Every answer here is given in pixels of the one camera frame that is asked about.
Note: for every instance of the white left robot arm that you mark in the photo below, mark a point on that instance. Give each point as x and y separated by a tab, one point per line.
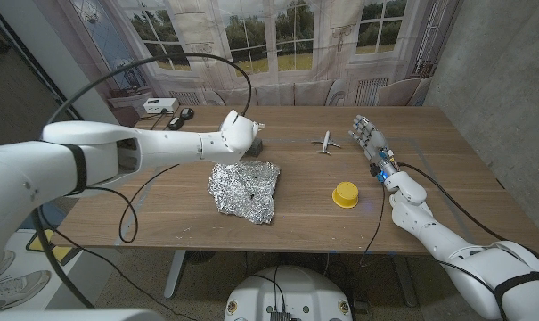
171	145

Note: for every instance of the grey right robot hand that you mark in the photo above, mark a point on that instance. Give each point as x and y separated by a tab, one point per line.
376	142

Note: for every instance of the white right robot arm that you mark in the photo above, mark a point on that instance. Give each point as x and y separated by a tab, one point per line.
429	232

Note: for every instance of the black power adapter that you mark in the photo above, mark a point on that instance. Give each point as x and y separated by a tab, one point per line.
176	123
186	113

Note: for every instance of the printed window backdrop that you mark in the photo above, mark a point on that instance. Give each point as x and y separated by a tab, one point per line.
296	44

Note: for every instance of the aluminum foil sheet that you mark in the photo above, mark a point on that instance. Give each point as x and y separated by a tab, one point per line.
247	191

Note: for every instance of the white power strip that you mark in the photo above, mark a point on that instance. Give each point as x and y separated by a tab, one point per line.
160	105

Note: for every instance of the dark grey cube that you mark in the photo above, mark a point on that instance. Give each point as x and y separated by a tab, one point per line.
256	149

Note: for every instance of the yellow plastic lid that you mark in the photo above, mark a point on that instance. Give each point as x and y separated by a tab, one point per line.
345	195

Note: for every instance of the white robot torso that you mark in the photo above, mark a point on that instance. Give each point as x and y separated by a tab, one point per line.
289	294

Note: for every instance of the grey table leg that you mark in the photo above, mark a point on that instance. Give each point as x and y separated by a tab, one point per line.
405	281
175	272

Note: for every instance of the white shoe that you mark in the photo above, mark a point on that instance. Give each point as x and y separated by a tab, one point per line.
22	290

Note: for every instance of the white toy aeroplane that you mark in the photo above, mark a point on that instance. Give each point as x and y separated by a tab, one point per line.
326	142

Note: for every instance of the yellow and black floor object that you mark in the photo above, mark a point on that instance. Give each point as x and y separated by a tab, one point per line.
59	252

